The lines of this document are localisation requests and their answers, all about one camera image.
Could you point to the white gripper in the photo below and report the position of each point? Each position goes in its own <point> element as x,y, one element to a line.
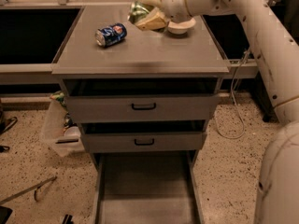
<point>173,4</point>

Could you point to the crushed green can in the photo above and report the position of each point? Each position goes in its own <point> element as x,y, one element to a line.
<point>138,11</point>

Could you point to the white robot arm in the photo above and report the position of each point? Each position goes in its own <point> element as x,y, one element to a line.
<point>277,56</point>

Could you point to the blue soda can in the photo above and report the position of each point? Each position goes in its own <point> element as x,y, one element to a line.
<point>110,35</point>

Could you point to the grey drawer cabinet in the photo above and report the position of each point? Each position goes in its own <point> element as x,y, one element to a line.
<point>139,54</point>

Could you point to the top grey drawer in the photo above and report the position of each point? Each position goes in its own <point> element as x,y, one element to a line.
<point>140,99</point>

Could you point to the grey drawer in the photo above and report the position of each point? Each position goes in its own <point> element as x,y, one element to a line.
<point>140,99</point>
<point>146,188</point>
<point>171,135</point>

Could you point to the middle grey drawer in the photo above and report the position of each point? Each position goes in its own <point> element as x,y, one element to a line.
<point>171,135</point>

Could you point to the bottom grey drawer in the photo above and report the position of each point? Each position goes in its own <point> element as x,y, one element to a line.
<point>146,188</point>

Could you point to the white bowl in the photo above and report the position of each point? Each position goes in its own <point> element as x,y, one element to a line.
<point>182,27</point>

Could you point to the clear plastic trash bin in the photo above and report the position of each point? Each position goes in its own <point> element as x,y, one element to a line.
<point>59,132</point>

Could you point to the grey metal bar on floor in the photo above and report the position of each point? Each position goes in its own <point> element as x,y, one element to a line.
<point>19,194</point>

